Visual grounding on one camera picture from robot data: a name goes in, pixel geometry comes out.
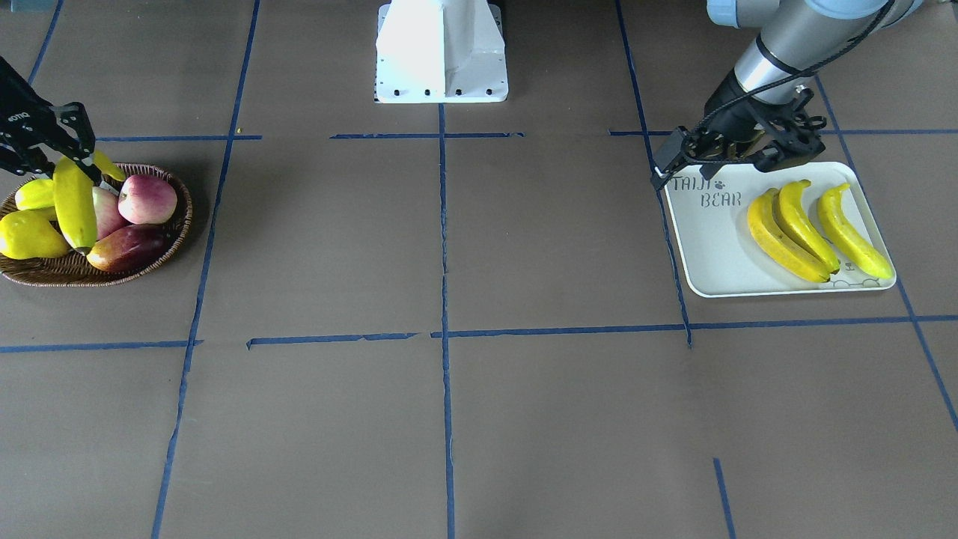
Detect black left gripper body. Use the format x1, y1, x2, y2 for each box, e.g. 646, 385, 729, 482
699, 70, 786, 161

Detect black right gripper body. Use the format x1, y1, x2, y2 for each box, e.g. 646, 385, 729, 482
1, 58, 96, 178

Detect yellow banana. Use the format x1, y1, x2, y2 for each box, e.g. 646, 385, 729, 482
817, 182, 895, 279
1, 210, 71, 260
52, 157, 98, 256
746, 188, 829, 283
772, 180, 840, 274

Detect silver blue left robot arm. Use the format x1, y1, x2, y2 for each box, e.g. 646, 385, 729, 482
650, 1, 920, 190

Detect brown wicker basket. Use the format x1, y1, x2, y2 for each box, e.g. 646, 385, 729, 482
1, 162, 194, 287

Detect white bear tray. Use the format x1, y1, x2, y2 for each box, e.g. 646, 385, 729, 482
666, 162, 897, 298

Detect purple eggplant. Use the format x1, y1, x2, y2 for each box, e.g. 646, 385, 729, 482
86, 224, 172, 273

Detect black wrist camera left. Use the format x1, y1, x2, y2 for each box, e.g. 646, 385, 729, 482
746, 85, 827, 173

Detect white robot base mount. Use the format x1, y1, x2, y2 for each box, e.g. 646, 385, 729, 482
374, 1, 509, 103

